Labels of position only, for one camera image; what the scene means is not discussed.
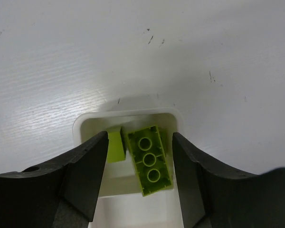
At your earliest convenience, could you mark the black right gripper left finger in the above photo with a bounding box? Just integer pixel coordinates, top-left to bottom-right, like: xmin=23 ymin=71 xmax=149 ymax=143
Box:
xmin=0 ymin=132 xmax=108 ymax=228

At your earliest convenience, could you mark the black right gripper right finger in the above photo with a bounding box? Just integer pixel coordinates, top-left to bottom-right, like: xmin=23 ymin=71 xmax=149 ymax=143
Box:
xmin=172 ymin=133 xmax=285 ymax=228

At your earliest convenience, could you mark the long lime green lego brick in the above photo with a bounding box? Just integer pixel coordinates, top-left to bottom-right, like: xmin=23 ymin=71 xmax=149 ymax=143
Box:
xmin=125 ymin=125 xmax=173 ymax=197

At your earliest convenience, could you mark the small lime green lego brick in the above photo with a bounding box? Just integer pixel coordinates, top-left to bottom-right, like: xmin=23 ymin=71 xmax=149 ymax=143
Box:
xmin=107 ymin=126 xmax=126 ymax=163

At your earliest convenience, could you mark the white compartment tray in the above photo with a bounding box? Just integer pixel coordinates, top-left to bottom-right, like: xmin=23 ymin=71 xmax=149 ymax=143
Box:
xmin=73 ymin=107 xmax=183 ymax=228

